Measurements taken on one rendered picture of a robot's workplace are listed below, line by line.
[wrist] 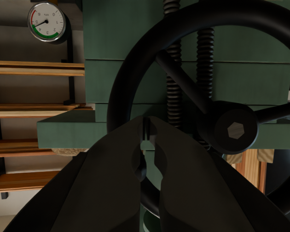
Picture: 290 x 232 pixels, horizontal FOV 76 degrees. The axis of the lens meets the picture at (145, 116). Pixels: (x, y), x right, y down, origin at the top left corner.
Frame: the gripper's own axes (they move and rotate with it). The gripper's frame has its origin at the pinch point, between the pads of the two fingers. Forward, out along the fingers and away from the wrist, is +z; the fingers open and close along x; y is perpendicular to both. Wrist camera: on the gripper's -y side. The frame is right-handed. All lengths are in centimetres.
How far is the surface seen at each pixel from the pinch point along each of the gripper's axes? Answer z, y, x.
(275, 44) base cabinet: 29.7, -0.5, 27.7
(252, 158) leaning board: 126, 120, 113
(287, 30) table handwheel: 11.4, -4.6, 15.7
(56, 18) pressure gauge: 24.6, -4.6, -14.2
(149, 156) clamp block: 13.4, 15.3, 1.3
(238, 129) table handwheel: 6.2, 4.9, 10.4
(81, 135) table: 22.6, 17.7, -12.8
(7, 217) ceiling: 157, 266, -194
